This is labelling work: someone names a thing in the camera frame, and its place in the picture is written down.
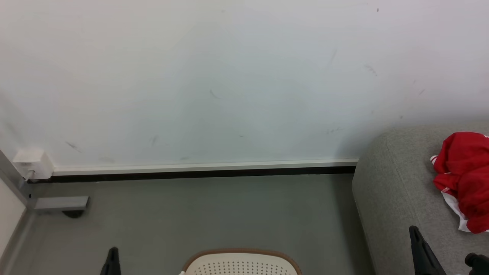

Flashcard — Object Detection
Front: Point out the grey fabric sofa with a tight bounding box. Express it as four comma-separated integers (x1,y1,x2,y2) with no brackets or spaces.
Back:
351,122,489,275

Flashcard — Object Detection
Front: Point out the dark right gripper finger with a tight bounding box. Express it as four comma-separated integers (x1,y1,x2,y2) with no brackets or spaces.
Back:
408,225,447,275

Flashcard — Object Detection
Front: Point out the white partition panel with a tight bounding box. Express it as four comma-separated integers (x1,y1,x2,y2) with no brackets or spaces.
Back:
0,177,28,261

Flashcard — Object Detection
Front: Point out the white wall box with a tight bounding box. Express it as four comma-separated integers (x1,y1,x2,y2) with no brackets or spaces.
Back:
12,149,55,180

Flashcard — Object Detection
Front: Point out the grey metal frame post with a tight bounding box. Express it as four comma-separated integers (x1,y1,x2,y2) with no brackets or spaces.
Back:
0,149,36,210

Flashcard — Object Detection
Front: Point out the white and black skirting board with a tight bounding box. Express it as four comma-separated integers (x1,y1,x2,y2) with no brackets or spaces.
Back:
26,158,359,184

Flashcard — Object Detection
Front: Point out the grey metal foot bar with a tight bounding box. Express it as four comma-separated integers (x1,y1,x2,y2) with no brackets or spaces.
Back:
34,196,91,212

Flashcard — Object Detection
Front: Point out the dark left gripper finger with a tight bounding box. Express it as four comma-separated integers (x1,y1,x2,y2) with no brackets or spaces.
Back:
100,247,122,275

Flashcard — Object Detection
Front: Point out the cream perforated laundry basket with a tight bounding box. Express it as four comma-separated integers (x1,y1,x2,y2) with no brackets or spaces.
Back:
179,248,303,275

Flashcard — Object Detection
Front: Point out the red clothing with white trim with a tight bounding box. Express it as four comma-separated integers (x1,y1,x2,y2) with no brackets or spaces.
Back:
430,131,489,234

